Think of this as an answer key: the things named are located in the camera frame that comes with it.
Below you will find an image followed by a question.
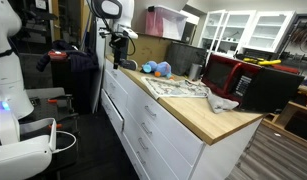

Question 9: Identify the blue plush toy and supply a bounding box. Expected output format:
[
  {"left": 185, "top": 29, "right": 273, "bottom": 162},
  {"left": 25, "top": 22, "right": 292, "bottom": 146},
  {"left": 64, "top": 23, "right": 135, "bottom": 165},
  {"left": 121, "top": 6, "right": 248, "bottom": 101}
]
[{"left": 142, "top": 61, "right": 173, "bottom": 79}]

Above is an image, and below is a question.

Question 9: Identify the patterned white cloth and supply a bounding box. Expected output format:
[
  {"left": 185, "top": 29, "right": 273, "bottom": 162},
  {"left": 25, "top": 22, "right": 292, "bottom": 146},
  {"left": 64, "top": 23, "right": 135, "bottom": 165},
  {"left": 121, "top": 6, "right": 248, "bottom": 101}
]
[{"left": 141, "top": 77, "right": 210, "bottom": 99}]

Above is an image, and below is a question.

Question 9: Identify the white drawer cabinet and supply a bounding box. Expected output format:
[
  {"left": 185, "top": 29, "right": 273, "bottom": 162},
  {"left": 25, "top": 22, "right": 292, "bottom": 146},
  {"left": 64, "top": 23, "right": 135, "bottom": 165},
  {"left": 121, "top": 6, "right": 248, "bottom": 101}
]
[{"left": 101, "top": 57, "right": 263, "bottom": 180}]

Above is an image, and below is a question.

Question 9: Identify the red microwave oven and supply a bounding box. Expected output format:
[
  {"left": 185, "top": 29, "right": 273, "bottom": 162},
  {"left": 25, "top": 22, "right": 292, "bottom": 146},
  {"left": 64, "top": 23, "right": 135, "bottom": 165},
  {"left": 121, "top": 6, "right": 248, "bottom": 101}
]
[{"left": 202, "top": 54, "right": 304, "bottom": 113}]

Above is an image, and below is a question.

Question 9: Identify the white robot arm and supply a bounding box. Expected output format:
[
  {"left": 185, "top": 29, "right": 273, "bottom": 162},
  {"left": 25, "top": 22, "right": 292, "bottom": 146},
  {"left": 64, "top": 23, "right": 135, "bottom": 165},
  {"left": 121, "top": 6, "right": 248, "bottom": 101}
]
[{"left": 0, "top": 0, "right": 63, "bottom": 180}]

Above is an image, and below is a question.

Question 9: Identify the white drawer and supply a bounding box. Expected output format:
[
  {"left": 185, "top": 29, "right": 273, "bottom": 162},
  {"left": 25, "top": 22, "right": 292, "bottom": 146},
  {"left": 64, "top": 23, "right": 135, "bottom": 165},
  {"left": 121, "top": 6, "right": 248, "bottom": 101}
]
[{"left": 128, "top": 87, "right": 202, "bottom": 165}]

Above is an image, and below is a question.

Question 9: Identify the pink plastic storage bin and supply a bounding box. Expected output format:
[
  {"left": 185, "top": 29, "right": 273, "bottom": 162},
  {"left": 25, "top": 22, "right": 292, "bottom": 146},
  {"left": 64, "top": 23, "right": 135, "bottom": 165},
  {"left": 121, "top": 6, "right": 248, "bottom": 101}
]
[{"left": 145, "top": 5, "right": 187, "bottom": 40}]

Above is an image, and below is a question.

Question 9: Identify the metal cylinder can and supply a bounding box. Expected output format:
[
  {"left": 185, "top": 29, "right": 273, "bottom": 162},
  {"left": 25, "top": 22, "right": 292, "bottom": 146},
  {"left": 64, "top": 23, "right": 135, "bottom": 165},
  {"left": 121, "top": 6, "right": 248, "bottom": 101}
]
[{"left": 188, "top": 63, "right": 202, "bottom": 81}]

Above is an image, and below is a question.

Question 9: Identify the white cable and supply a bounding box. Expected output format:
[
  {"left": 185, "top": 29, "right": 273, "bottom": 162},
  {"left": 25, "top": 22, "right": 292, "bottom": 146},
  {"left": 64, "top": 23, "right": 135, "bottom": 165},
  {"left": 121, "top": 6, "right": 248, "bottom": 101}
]
[{"left": 51, "top": 130, "right": 77, "bottom": 154}]

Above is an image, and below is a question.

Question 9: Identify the grey sneaker shoe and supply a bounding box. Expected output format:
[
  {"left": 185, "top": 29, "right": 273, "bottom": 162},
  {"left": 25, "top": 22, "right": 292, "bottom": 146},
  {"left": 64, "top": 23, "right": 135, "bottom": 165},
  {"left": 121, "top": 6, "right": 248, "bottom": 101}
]
[{"left": 120, "top": 59, "right": 138, "bottom": 71}]

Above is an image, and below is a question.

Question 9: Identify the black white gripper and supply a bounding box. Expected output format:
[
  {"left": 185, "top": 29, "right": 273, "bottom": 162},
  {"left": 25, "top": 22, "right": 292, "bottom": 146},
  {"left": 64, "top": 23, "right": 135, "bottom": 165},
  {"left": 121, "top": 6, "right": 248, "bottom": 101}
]
[{"left": 99, "top": 27, "right": 138, "bottom": 69}]

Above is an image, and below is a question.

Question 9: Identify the grey folded rag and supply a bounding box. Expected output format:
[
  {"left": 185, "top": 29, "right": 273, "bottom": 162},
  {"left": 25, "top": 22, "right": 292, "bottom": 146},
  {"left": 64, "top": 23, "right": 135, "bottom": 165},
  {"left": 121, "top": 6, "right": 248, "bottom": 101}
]
[{"left": 208, "top": 93, "right": 239, "bottom": 114}]

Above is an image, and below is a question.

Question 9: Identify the orange handled clamp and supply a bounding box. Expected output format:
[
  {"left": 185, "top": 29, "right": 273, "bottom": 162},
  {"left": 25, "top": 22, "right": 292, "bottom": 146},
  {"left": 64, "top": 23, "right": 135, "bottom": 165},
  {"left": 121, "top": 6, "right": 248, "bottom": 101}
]
[{"left": 47, "top": 94, "right": 72, "bottom": 103}]

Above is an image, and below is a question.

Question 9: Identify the dark grey fabric bin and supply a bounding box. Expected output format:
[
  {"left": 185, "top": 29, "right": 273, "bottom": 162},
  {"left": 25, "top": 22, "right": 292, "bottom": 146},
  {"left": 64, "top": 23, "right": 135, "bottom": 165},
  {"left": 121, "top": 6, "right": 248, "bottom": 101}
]
[{"left": 166, "top": 42, "right": 206, "bottom": 76}]

